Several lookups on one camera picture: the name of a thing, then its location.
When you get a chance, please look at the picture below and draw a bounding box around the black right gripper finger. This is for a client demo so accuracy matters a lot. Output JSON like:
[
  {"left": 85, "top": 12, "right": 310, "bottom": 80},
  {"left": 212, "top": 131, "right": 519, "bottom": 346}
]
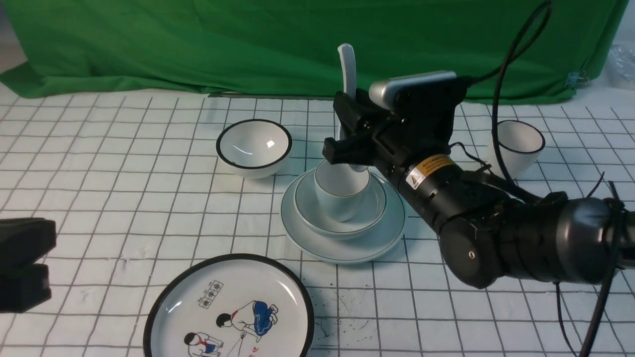
[
  {"left": 323, "top": 130, "right": 387, "bottom": 166},
  {"left": 333, "top": 91, "right": 382, "bottom": 133}
]

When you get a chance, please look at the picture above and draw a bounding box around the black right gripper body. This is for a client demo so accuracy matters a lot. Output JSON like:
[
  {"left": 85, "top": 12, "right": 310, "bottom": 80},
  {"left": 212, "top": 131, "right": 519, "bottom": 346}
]
[{"left": 376, "top": 77, "right": 469, "bottom": 169}]

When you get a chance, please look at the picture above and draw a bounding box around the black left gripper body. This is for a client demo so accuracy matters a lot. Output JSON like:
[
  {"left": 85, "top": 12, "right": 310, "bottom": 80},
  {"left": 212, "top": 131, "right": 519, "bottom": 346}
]
[{"left": 0, "top": 218, "right": 57, "bottom": 313}]

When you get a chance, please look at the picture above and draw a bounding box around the pale blue cup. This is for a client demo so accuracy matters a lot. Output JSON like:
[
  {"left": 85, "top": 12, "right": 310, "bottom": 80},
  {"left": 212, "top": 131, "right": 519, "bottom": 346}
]
[{"left": 315, "top": 160, "right": 371, "bottom": 222}]

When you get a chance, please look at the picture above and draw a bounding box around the plain white ceramic spoon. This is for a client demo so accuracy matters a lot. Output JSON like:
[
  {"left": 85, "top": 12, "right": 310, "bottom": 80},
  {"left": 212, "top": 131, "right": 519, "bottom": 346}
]
[{"left": 336, "top": 43, "right": 368, "bottom": 172}]

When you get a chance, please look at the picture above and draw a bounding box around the pale blue bowl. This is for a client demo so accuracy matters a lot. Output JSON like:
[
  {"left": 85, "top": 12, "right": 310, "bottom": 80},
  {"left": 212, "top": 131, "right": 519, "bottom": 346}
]
[{"left": 293, "top": 169, "right": 387, "bottom": 241}]

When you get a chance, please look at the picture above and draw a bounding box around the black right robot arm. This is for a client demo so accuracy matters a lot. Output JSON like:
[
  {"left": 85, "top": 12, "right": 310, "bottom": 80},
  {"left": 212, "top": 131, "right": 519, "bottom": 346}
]
[{"left": 322, "top": 72, "right": 634, "bottom": 289}]

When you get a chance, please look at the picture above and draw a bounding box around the pale blue flat plate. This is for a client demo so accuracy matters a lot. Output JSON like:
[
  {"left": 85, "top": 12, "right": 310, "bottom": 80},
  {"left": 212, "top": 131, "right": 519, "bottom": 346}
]
[{"left": 280, "top": 173, "right": 406, "bottom": 264}]

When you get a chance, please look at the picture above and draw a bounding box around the white cup black rim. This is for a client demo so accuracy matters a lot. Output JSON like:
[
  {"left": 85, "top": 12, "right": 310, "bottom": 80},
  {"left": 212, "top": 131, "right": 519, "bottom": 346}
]
[{"left": 497, "top": 120, "right": 546, "bottom": 179}]

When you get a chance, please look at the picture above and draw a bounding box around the white bowl black rim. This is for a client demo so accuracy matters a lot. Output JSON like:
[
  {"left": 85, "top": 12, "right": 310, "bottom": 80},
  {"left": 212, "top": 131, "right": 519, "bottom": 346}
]
[{"left": 216, "top": 119, "right": 293, "bottom": 179}]

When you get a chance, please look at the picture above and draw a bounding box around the green backdrop cloth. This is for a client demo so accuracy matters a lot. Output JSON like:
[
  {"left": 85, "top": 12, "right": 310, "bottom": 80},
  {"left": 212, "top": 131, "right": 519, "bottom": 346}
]
[{"left": 0, "top": 0, "right": 629, "bottom": 106}]

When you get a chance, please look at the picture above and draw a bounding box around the blue binder clip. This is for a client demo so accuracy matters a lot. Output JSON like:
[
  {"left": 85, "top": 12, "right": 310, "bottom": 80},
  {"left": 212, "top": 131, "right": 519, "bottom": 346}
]
[{"left": 565, "top": 71, "right": 589, "bottom": 90}]

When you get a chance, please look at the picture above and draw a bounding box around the white plate with cartoon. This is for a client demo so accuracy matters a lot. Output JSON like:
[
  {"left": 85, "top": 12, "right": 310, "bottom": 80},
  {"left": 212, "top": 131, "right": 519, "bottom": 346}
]
[{"left": 142, "top": 253, "right": 315, "bottom": 357}]

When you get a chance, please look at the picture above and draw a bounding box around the clear plastic bag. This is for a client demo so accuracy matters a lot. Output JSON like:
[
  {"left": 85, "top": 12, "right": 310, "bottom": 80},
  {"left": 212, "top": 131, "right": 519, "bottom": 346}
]
[{"left": 607, "top": 45, "right": 635, "bottom": 91}]

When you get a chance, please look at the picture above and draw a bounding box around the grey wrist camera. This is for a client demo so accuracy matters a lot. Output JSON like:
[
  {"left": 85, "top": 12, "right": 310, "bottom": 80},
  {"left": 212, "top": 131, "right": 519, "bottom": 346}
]
[{"left": 368, "top": 70, "right": 457, "bottom": 110}]

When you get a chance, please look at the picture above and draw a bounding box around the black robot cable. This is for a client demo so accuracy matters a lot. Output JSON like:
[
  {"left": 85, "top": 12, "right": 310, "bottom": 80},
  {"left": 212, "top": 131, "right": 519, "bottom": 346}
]
[{"left": 471, "top": 0, "right": 635, "bottom": 357}]

